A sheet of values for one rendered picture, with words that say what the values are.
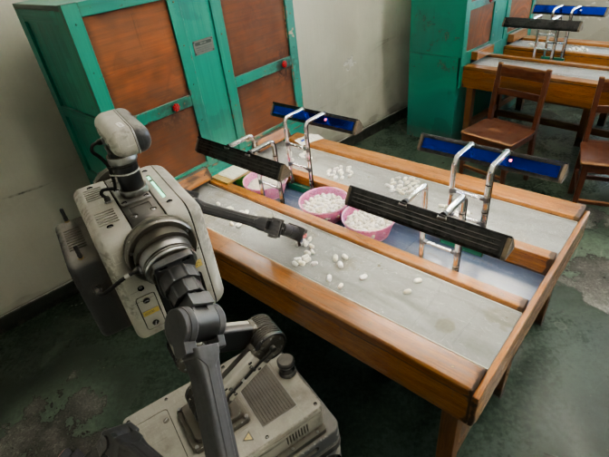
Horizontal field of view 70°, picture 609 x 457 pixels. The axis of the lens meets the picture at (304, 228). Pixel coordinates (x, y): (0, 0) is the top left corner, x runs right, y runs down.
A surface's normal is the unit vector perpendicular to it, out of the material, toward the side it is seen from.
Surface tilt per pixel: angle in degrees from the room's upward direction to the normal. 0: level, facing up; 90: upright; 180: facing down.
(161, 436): 0
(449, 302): 0
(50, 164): 90
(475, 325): 0
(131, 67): 90
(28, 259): 90
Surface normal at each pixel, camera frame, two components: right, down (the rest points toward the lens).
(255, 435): -0.11, -0.81
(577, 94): -0.72, 0.46
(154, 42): 0.75, 0.32
